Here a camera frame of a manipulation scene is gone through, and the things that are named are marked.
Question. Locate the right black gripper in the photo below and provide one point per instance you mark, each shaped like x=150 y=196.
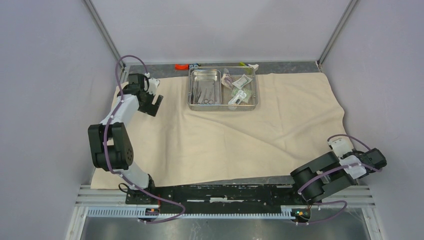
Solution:
x=354 y=151

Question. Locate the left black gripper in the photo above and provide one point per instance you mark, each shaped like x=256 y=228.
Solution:
x=150 y=109

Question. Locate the wire mesh steel basket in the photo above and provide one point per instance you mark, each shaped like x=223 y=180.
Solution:
x=236 y=72

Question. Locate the dark packet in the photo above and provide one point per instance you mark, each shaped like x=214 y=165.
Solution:
x=227 y=80

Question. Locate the beige cloth wrap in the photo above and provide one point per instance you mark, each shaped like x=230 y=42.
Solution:
x=289 y=127

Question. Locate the green white brush tool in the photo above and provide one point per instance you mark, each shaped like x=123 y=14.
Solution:
x=255 y=67

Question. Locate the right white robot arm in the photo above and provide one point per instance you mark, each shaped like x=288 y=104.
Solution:
x=329 y=174

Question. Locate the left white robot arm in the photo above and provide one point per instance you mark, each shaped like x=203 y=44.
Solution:
x=110 y=145

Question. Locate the steel surgical forceps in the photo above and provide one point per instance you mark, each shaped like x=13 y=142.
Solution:
x=197 y=92

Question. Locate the steel surgical scissors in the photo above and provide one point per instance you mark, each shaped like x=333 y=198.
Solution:
x=209 y=95

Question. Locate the orange red tape roll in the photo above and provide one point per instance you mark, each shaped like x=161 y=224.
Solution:
x=181 y=67

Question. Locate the stainless steel inner tray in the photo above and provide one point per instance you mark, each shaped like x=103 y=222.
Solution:
x=205 y=77

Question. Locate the small black blue toy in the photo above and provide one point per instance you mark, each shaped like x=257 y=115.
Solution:
x=194 y=65

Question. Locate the green printed gauze packet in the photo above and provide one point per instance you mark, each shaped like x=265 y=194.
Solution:
x=247 y=92

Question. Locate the clear plastic bag item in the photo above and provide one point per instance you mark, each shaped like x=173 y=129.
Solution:
x=237 y=98

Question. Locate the white sealed pouch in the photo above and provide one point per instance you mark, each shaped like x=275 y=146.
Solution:
x=242 y=81

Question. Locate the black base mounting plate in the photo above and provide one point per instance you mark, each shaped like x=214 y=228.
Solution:
x=218 y=198

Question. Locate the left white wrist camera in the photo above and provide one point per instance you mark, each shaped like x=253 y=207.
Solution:
x=152 y=86

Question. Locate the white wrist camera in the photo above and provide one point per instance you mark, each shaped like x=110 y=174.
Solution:
x=340 y=146
x=152 y=86

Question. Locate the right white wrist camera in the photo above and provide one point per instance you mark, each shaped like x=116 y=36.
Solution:
x=340 y=146

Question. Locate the white slotted cable duct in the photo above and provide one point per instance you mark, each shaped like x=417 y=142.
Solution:
x=152 y=213

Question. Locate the left aluminium corner post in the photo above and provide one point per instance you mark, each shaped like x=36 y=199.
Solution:
x=102 y=28

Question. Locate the aluminium corner post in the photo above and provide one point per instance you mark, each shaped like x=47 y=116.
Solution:
x=352 y=4
x=102 y=28

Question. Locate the right aluminium corner post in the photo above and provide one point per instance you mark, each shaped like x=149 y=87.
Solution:
x=352 y=4

